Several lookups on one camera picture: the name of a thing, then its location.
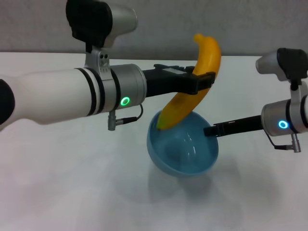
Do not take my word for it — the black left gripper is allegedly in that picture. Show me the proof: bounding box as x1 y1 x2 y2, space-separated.
141 64 216 99

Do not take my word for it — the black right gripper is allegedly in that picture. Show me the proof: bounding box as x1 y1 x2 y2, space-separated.
203 115 263 138

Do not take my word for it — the yellow banana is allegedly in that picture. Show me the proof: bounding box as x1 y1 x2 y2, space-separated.
155 33 221 132

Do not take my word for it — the blue bowl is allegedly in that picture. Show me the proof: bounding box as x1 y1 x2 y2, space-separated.
146 110 219 178

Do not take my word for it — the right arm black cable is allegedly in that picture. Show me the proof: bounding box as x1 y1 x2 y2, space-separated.
267 133 300 153

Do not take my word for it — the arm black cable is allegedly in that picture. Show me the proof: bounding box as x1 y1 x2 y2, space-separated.
267 133 300 153
107 104 144 131

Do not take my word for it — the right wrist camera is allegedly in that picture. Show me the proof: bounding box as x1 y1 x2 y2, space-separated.
255 48 308 91

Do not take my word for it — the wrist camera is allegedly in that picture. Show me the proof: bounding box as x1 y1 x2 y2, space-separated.
65 0 139 73
255 48 308 91

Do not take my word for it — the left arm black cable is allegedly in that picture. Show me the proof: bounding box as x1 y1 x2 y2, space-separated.
107 104 144 131

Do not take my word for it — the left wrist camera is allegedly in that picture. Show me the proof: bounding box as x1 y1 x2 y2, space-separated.
65 0 139 73

